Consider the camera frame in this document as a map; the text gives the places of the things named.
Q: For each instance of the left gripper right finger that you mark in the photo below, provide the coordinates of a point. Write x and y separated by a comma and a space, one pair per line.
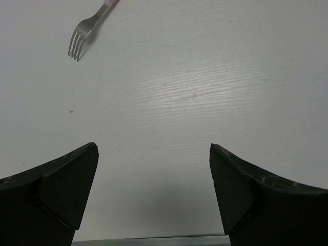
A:
258, 207

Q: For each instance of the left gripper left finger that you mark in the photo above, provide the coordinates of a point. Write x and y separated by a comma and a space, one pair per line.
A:
45, 204

